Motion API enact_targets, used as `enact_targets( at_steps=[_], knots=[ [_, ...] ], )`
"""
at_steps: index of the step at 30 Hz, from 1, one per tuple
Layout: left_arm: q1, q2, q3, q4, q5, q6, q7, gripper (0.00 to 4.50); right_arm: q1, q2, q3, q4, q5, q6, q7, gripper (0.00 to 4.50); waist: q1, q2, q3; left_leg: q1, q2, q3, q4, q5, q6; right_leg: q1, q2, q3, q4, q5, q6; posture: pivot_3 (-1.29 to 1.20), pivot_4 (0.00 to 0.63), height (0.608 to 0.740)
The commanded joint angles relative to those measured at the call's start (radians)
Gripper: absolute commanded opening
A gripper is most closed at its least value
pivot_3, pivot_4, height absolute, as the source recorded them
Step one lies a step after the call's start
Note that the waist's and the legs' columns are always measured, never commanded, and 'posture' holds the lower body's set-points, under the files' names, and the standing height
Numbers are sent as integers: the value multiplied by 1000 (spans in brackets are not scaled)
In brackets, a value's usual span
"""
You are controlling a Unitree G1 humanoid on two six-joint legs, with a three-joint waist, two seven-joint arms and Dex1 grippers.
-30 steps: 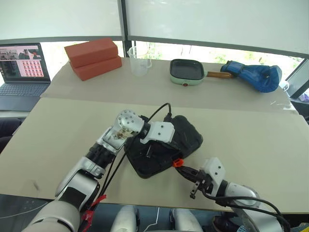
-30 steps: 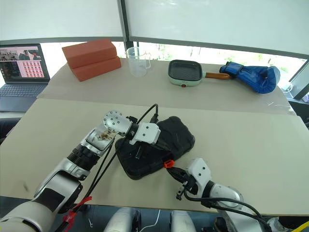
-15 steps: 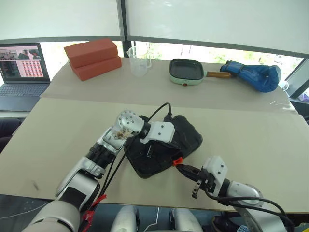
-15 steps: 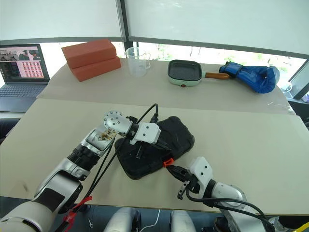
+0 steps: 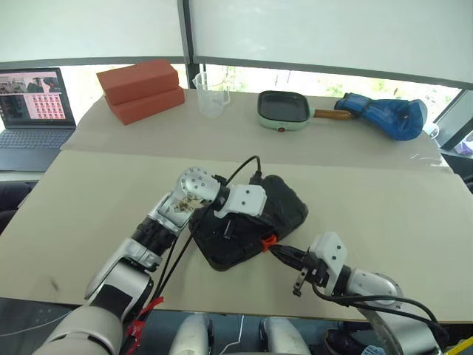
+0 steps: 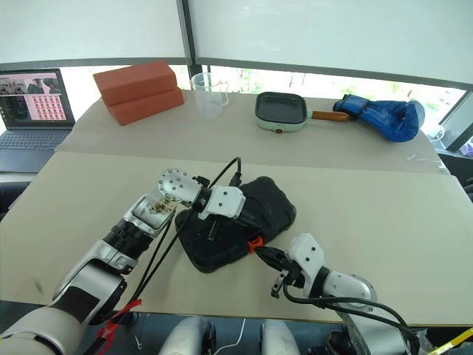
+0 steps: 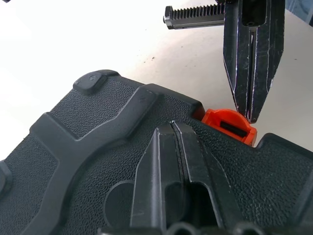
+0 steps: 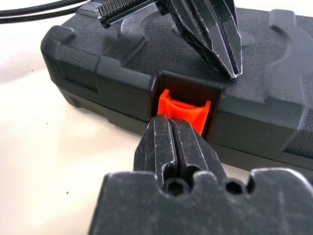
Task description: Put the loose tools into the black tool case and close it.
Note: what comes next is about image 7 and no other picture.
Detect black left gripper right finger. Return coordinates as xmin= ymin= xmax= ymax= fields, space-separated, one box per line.
xmin=173 ymin=121 xmax=243 ymax=227

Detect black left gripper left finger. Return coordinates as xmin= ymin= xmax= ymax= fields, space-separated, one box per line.
xmin=129 ymin=121 xmax=184 ymax=230

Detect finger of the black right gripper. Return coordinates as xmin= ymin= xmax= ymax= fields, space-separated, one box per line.
xmin=248 ymin=0 xmax=286 ymax=123
xmin=224 ymin=0 xmax=253 ymax=120

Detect orange case latch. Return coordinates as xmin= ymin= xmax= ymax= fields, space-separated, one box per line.
xmin=201 ymin=108 xmax=258 ymax=147

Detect black plastic tool case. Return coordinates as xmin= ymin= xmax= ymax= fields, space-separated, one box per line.
xmin=0 ymin=70 xmax=313 ymax=235

